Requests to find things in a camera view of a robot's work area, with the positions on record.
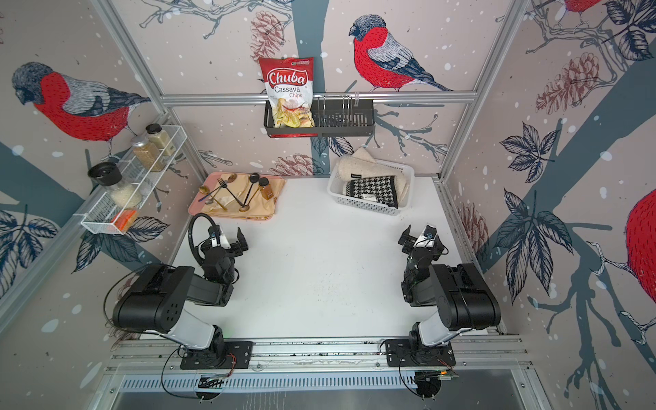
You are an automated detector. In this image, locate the black white patterned scarf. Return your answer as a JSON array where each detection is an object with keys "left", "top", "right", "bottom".
[{"left": 343, "top": 175, "right": 398, "bottom": 208}]

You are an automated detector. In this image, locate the beige knitted scarf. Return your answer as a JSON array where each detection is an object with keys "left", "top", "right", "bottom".
[{"left": 337, "top": 147, "right": 410, "bottom": 202}]

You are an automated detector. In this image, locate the white plastic basket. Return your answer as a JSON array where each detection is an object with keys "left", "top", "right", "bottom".
[{"left": 327, "top": 160, "right": 415, "bottom": 216}]

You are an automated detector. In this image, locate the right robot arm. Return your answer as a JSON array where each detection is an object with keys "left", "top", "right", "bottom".
[{"left": 398, "top": 225, "right": 502, "bottom": 350}]

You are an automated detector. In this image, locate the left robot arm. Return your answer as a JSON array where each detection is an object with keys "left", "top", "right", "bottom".
[{"left": 111, "top": 227, "right": 249, "bottom": 356}]

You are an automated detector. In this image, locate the beige cloth on tray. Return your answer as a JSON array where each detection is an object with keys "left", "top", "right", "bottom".
[{"left": 203, "top": 173, "right": 285, "bottom": 220}]

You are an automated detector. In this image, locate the small amber spice bottle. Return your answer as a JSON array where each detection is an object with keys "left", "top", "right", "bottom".
[{"left": 258, "top": 177, "right": 274, "bottom": 201}]

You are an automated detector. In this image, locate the pink tray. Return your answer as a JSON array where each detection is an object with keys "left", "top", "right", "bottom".
[{"left": 187, "top": 171, "right": 286, "bottom": 222}]

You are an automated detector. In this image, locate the black gold fork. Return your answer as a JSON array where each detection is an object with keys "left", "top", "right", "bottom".
[{"left": 218, "top": 178, "right": 244, "bottom": 207}]

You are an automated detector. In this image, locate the gold spoon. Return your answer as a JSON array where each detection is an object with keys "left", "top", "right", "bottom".
[{"left": 197, "top": 186, "right": 227, "bottom": 212}]

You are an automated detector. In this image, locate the black ladle spoon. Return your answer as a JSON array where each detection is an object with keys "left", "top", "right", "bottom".
[{"left": 239, "top": 173, "right": 261, "bottom": 212}]

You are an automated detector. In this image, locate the small orange box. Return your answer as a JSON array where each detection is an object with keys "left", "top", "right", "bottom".
[{"left": 112, "top": 209, "right": 138, "bottom": 233}]

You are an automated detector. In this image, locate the spice jar silver lid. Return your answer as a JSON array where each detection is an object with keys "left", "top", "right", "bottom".
[{"left": 131, "top": 136, "right": 165, "bottom": 173}]

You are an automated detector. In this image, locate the spice jar black lid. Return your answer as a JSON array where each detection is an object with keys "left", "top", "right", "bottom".
[{"left": 145, "top": 123, "right": 177, "bottom": 156}]

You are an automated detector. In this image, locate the large jar black lid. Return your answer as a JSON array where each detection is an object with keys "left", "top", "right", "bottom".
[{"left": 87, "top": 162, "right": 143, "bottom": 209}]

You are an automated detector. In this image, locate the red cassava chips bag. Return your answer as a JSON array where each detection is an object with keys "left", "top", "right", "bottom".
[{"left": 259, "top": 57, "right": 315, "bottom": 128}]

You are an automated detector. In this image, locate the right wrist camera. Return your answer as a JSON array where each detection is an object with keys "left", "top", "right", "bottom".
[{"left": 414, "top": 225, "right": 437, "bottom": 248}]

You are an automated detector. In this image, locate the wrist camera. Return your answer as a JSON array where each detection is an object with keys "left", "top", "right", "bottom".
[
  {"left": 414, "top": 225, "right": 437, "bottom": 248},
  {"left": 208, "top": 225, "right": 231, "bottom": 249}
]

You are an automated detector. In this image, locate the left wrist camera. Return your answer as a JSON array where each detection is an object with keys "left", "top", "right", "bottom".
[{"left": 208, "top": 225, "right": 231, "bottom": 249}]

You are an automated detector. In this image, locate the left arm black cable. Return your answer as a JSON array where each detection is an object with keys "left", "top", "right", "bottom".
[{"left": 187, "top": 214, "right": 222, "bottom": 268}]

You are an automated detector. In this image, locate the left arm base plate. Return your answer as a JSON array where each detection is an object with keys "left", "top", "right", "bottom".
[{"left": 180, "top": 341, "right": 255, "bottom": 370}]

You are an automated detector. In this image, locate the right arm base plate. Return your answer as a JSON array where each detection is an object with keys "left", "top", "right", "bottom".
[{"left": 379, "top": 338, "right": 456, "bottom": 368}]

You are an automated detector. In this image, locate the aluminium front rail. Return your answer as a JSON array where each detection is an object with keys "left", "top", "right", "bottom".
[{"left": 105, "top": 334, "right": 533, "bottom": 373}]

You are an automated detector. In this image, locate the white wire wall shelf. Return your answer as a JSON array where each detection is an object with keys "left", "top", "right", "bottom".
[{"left": 81, "top": 125, "right": 187, "bottom": 235}]

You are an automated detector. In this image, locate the black wire wall basket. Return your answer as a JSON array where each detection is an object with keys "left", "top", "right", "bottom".
[{"left": 263, "top": 97, "right": 375, "bottom": 138}]

